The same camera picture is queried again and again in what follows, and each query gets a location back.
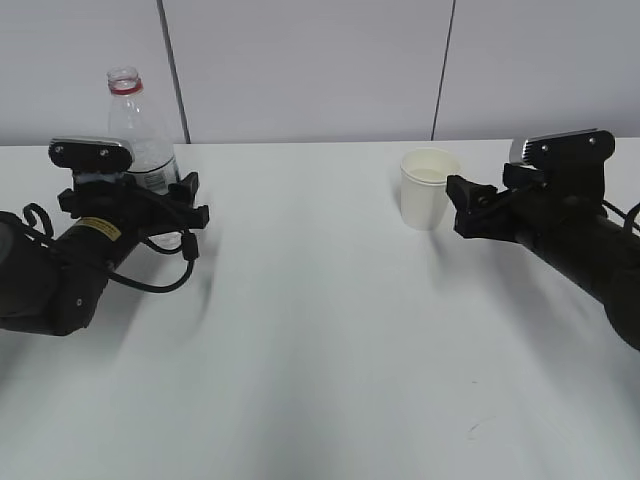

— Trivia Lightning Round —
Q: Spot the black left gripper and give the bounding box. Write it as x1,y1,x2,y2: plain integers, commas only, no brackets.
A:
58,172,210,239

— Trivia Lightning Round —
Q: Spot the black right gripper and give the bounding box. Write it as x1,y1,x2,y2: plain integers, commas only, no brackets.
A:
445,175,602,246

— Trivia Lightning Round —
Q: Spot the white paper cup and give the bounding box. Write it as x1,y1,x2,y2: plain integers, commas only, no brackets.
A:
400,148,460,231

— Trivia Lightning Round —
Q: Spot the clear plastic water bottle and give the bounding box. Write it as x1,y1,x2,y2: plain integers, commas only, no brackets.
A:
107,66,180,195

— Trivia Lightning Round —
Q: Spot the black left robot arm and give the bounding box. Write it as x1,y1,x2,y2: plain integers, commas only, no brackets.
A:
1,172,210,336

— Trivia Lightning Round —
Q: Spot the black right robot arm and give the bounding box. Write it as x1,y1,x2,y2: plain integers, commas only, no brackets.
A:
446,165,639,348

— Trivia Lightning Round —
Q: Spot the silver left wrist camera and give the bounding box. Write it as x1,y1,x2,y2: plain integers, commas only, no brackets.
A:
48,137,134,185

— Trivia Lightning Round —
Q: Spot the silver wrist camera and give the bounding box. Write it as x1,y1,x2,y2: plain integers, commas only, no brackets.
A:
48,137,134,185
508,128,617,201

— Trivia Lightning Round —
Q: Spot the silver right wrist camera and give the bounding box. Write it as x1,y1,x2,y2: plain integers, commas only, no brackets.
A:
508,128,617,201

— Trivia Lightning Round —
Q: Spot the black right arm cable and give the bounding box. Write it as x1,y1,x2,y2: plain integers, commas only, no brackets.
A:
602,198,640,236

